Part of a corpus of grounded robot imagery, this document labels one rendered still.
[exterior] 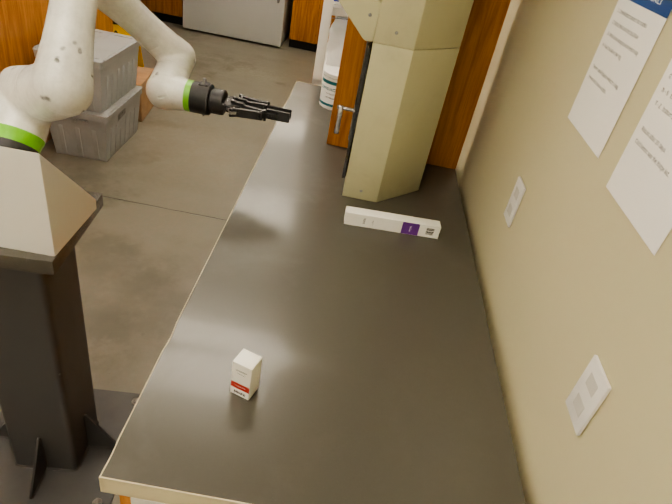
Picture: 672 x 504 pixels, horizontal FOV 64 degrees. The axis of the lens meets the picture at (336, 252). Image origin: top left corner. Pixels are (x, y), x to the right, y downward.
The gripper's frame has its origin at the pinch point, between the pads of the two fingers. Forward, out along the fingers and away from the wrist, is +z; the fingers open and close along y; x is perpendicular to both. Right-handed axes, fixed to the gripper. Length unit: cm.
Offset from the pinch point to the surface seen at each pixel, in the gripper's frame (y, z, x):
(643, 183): -77, 67, -33
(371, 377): -78, 36, 19
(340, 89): 32.2, 15.7, 0.1
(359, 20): -4.3, 18.6, -31.3
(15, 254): -62, -47, 19
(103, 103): 151, -128, 78
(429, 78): 2.5, 41.1, -18.4
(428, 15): -2, 36, -35
